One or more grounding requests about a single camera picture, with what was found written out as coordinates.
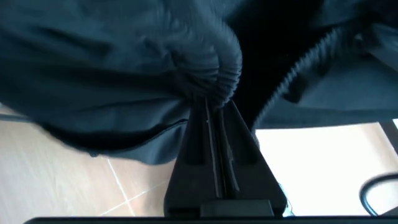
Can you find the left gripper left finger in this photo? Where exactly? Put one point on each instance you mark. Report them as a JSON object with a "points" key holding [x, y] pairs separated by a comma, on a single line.
{"points": [[189, 180]]}

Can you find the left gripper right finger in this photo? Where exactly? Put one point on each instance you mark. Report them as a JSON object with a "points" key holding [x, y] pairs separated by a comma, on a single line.
{"points": [[252, 180]]}

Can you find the black shorts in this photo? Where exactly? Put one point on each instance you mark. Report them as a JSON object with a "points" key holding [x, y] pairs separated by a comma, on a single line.
{"points": [[93, 77]]}

